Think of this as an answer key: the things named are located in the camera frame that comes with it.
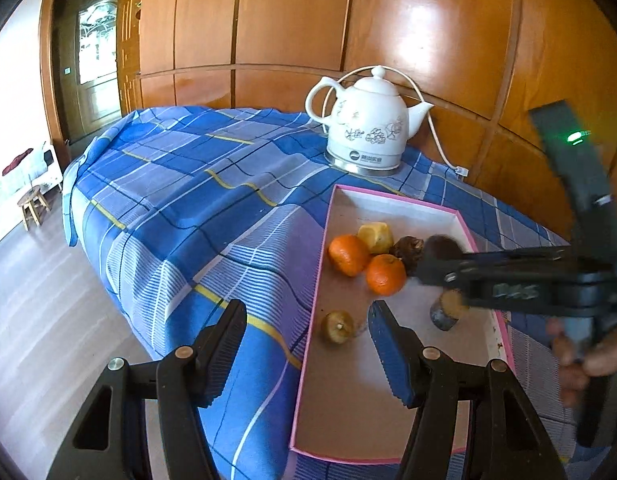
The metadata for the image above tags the blue plaid blanket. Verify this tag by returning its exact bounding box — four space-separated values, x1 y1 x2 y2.
61 105 589 480

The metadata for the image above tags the white ceramic electric kettle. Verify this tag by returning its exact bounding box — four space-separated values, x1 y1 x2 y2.
306 65 435 177

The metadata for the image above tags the orange tangerine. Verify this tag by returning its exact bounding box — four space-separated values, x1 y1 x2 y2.
366 254 407 296
329 234 372 277

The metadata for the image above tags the person's right hand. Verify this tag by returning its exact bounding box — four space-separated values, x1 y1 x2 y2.
545 317 617 411

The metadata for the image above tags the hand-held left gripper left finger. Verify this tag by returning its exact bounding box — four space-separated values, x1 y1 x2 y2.
46 299 248 480

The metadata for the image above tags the small brown dried fruit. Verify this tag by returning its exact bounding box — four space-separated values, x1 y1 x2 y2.
321 310 355 345

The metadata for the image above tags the white kettle power cable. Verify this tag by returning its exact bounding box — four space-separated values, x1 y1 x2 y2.
321 66 462 173

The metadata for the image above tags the dark red cloth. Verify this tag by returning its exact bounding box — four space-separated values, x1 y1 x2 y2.
1 147 35 177

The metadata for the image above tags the dark knobby root piece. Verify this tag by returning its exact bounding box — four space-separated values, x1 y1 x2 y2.
391 236 427 275

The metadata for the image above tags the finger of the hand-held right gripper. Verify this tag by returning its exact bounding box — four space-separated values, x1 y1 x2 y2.
446 266 559 313
417 246 572 286

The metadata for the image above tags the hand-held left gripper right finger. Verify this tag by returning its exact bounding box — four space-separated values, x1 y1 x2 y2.
367 300 562 480

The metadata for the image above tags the pink shallow tray box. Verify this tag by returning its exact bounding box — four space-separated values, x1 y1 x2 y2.
288 184 517 465

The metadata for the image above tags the small wooden stool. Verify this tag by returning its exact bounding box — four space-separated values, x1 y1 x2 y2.
17 185 52 231

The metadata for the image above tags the wooden glazed door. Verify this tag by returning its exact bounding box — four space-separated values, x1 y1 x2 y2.
38 0 126 151

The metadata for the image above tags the yellow peeled fruit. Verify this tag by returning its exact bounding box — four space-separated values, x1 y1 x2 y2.
357 221 394 255

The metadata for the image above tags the wooden wardrobe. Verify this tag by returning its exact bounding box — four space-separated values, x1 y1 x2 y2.
116 0 617 251

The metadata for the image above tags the white sofa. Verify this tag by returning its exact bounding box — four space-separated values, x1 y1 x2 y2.
0 141 64 251

